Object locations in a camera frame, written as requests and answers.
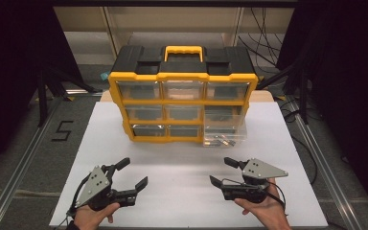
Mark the yellow and black organizer cabinet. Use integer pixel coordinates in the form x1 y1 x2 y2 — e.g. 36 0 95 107
107 45 259 144

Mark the white table cover board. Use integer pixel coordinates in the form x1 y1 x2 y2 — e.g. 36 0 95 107
48 101 330 228

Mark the large clear plastic drawer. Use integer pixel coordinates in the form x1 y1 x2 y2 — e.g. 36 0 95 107
203 104 248 149

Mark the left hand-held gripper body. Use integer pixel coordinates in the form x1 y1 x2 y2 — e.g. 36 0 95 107
74 165 138 212

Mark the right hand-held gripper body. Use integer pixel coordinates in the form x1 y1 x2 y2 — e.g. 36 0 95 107
220 157 289 204

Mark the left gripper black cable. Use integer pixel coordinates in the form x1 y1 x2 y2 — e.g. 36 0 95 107
53 174 93 230

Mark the black metal stand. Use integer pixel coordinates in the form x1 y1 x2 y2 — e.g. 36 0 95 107
257 61 311 126
36 65 99 128

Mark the bundle of black background cables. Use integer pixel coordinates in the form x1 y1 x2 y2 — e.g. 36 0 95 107
238 7 290 68

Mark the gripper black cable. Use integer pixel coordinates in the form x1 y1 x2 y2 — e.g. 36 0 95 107
221 177 288 221
53 174 93 230

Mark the black floor cable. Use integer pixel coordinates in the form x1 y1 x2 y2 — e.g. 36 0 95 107
279 99 319 186

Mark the set of small clear drawers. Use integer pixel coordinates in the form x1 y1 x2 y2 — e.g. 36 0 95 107
116 80 250 138

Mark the aluminium floor rail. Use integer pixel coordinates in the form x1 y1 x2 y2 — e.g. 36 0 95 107
288 99 363 230
0 95 65 230

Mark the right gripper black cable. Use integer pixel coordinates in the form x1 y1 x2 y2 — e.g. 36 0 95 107
221 177 288 221

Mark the person's right hand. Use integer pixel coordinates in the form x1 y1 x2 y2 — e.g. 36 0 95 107
234 178 291 230

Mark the yellow carry handle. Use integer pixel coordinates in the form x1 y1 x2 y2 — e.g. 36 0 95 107
163 45 204 63

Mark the person's left hand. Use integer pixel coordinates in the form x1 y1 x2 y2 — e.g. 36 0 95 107
73 202 122 230

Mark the black curtain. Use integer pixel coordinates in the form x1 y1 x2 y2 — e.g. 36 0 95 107
0 0 84 180
276 0 368 221

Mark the beige shelf unit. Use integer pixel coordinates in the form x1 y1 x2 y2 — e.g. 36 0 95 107
53 6 296 66

